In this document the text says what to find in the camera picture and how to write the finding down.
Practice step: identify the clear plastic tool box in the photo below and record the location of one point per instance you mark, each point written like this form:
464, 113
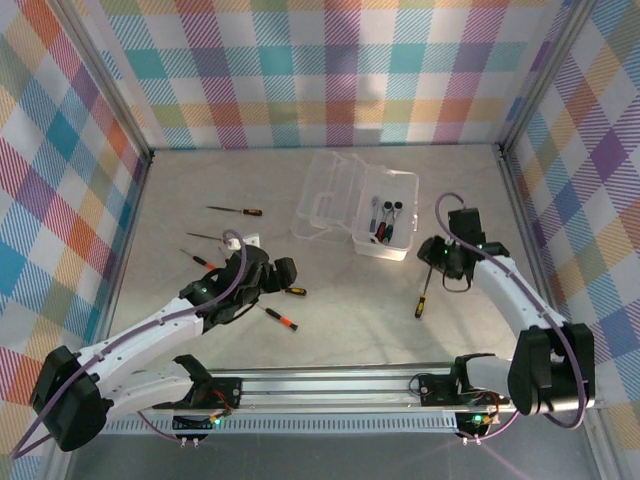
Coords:
400, 247

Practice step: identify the thin shaft screwdriver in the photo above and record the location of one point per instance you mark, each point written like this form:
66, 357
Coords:
205, 237

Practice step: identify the silver wrench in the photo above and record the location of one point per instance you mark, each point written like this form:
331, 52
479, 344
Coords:
375, 215

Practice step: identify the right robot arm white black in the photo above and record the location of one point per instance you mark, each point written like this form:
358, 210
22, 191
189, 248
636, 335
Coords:
520, 295

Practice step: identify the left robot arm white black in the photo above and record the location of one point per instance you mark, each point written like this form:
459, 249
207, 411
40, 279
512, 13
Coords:
150, 340

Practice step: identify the black controller board green light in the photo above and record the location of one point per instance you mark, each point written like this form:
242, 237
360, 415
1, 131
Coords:
475, 422
192, 425

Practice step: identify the aluminium table side rail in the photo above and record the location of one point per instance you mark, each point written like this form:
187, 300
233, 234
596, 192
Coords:
515, 190
122, 260

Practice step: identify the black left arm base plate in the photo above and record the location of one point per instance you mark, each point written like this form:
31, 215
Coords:
227, 387

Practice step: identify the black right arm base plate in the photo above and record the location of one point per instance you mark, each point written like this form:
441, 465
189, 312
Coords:
435, 390

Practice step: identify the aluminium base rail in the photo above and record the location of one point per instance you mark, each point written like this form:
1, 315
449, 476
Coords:
325, 390

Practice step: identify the aluminium frame post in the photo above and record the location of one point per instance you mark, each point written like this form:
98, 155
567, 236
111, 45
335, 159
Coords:
115, 90
542, 75

